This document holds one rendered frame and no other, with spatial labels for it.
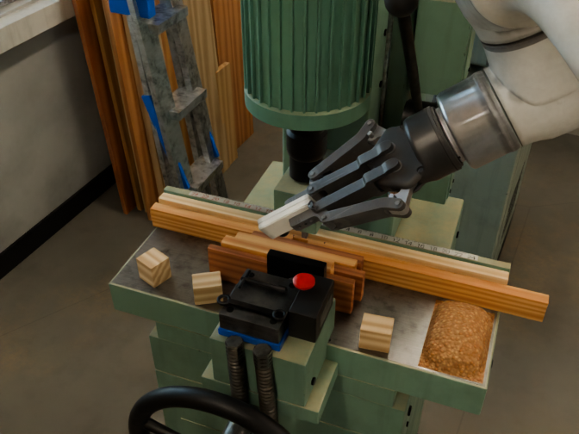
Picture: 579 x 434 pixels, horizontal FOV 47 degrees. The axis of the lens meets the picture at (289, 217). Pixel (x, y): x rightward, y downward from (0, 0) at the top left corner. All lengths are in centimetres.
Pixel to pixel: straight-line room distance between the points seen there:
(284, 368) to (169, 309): 26
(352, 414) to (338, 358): 13
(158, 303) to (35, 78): 154
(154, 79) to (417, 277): 101
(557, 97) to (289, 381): 50
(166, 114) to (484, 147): 129
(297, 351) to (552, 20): 55
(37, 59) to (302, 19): 177
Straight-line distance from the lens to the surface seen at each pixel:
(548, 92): 67
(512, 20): 61
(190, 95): 195
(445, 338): 98
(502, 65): 68
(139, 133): 252
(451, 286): 106
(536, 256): 266
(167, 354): 117
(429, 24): 105
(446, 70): 107
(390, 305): 106
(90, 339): 229
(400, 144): 73
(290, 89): 85
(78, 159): 275
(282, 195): 99
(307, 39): 82
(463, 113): 69
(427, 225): 138
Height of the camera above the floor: 164
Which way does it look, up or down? 38 degrees down
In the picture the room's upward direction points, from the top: straight up
